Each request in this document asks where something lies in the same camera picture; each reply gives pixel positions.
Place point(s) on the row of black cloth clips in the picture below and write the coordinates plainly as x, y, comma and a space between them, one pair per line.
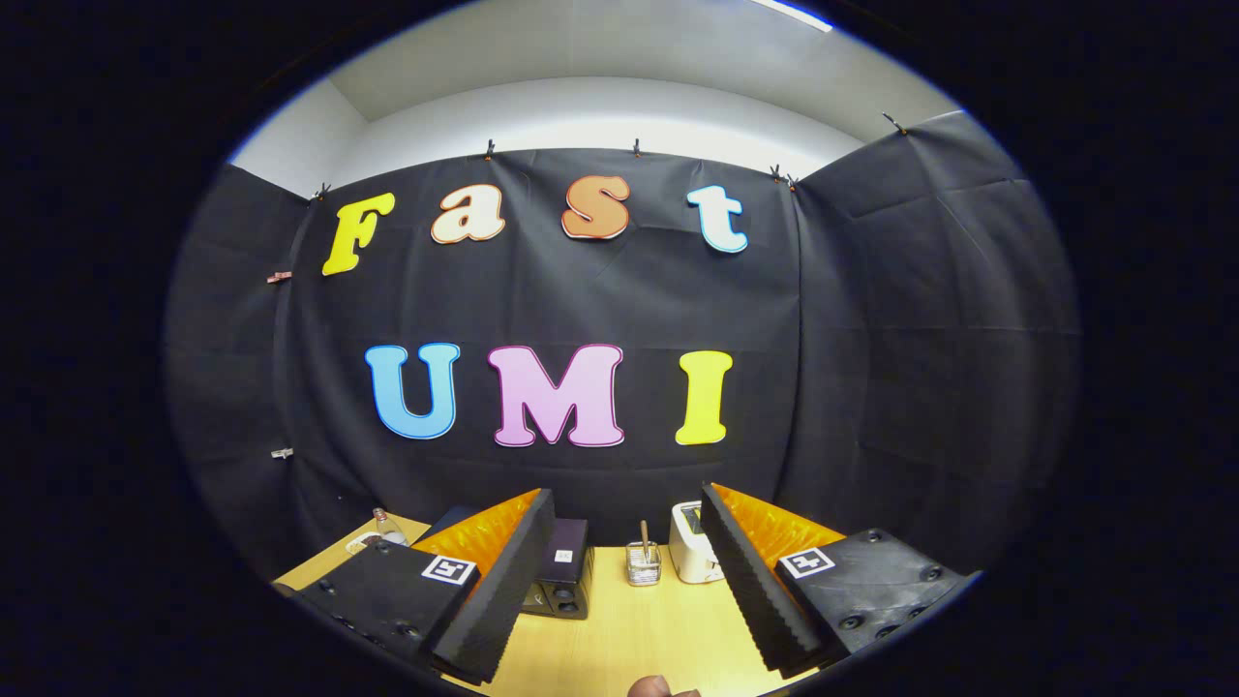
490, 150

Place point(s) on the clear glass holder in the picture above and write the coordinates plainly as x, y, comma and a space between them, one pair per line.
643, 571

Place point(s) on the clear plastic water bottle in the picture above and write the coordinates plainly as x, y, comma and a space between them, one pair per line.
389, 530

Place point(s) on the white divided snack dish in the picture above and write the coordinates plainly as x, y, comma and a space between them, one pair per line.
362, 543

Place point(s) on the wooden stick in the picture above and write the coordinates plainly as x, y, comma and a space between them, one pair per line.
645, 538

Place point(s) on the black toaster oven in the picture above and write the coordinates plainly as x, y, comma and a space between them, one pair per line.
566, 581

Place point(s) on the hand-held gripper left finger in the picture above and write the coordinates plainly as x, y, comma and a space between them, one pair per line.
503, 590

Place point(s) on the white bread toaster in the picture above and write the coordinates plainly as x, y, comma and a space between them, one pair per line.
689, 557

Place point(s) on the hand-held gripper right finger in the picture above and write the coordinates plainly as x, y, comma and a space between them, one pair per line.
750, 590

